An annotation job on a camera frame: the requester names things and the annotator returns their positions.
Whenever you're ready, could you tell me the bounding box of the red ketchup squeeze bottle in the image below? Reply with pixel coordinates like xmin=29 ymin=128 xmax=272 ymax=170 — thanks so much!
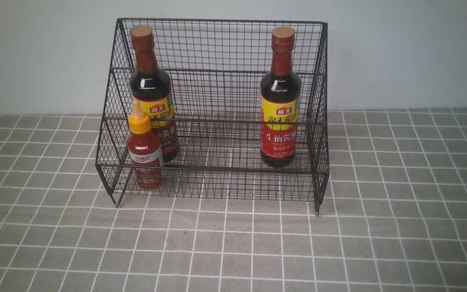
xmin=126 ymin=99 xmax=166 ymax=191

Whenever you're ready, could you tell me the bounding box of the light soy sauce bottle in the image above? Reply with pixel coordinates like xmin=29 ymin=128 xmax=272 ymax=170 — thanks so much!
xmin=260 ymin=26 xmax=302 ymax=168

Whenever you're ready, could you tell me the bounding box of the dark soy sauce bottle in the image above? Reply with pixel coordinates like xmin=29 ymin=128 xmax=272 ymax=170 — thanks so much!
xmin=129 ymin=26 xmax=180 ymax=163

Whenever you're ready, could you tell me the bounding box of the black wire mesh shelf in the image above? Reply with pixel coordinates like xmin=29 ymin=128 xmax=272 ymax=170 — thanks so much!
xmin=96 ymin=18 xmax=329 ymax=213

